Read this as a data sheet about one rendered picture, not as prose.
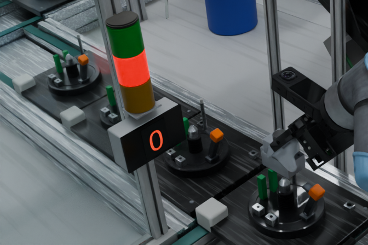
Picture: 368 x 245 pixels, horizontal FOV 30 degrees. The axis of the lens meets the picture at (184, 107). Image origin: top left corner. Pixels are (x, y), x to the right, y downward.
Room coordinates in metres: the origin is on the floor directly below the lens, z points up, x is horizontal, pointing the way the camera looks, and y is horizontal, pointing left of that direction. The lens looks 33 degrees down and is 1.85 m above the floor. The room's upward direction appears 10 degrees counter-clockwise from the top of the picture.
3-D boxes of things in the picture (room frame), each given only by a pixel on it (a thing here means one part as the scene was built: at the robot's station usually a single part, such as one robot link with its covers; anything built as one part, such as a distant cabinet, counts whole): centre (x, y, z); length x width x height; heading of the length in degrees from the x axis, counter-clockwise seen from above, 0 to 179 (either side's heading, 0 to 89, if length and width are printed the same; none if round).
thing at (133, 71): (0.93, 0.07, 1.33); 0.05 x 0.05 x 0.05
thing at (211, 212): (0.96, -0.02, 0.97); 0.05 x 0.05 x 0.04; 35
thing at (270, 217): (0.90, -0.12, 1.00); 0.02 x 0.01 x 0.02; 35
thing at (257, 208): (0.93, -0.10, 1.00); 0.02 x 0.01 x 0.02; 35
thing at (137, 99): (0.93, 0.07, 1.28); 0.05 x 0.05 x 0.05
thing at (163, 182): (1.15, -0.01, 1.01); 0.24 x 0.24 x 0.13; 35
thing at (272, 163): (0.95, -0.15, 1.11); 0.08 x 0.04 x 0.07; 34
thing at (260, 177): (0.97, -0.12, 1.01); 0.01 x 0.01 x 0.05; 35
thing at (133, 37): (0.93, 0.07, 1.38); 0.05 x 0.05 x 0.05
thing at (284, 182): (0.94, -0.15, 1.04); 0.02 x 0.02 x 0.03
